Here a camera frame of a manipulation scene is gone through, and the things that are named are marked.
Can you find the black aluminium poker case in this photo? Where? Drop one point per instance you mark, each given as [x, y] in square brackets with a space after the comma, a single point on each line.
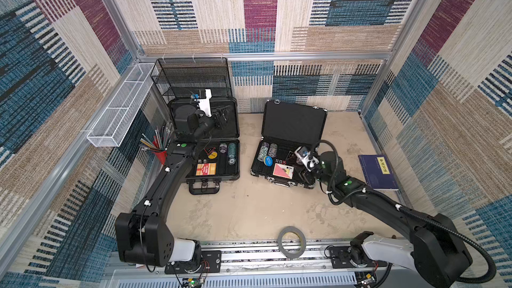
[290, 126]

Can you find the pink playing card deck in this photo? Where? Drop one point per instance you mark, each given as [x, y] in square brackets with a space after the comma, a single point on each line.
[283, 171]

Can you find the red Texas Holdem card box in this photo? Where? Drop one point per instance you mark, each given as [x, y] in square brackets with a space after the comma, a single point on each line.
[205, 169]

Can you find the green purple short chip stack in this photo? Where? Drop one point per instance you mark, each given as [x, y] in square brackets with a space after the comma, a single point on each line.
[223, 147]

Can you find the blue dealer button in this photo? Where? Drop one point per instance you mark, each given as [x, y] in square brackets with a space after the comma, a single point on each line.
[268, 161]

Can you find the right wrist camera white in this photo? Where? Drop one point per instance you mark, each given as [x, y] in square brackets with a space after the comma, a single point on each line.
[307, 158]

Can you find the black wire mesh shelf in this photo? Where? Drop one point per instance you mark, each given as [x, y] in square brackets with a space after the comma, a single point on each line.
[183, 77]

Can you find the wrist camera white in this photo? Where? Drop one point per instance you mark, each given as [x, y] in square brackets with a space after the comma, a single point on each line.
[307, 158]
[203, 99]

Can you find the yellow big blind button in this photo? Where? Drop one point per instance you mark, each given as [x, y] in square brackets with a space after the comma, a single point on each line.
[212, 155]

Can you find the bundle of coloured pencils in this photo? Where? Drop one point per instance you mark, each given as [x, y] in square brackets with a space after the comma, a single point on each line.
[159, 140]

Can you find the grey tape roll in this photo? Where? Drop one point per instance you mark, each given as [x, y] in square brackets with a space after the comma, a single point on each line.
[291, 235]

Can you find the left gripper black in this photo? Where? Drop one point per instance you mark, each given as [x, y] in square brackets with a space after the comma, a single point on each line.
[218, 116]

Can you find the grey plastic poker case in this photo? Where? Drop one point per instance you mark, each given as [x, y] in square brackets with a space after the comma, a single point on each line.
[208, 140]

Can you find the teal chip stack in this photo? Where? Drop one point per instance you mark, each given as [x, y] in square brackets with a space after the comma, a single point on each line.
[232, 154]

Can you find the red pencil cup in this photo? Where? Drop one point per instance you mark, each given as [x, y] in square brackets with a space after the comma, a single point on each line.
[161, 155]

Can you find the grey chip stacks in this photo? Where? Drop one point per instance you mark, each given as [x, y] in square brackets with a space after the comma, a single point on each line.
[267, 150]

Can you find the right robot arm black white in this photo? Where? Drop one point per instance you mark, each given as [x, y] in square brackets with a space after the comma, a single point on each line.
[431, 245]

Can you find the black red dealer card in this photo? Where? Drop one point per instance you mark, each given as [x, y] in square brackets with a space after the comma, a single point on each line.
[209, 150]

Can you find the purple book yellow label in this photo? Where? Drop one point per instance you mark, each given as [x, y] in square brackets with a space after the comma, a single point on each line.
[378, 173]

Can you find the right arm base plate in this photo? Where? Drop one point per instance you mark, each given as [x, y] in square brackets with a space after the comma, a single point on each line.
[340, 258]

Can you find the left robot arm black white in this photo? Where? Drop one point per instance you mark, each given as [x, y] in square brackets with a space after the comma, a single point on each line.
[142, 235]

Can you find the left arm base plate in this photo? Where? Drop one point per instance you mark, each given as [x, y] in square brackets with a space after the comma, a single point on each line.
[209, 262]

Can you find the white wire mesh basket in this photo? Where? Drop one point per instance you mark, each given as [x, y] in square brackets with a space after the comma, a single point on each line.
[116, 119]

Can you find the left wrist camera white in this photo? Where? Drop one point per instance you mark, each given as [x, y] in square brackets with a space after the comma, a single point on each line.
[203, 99]

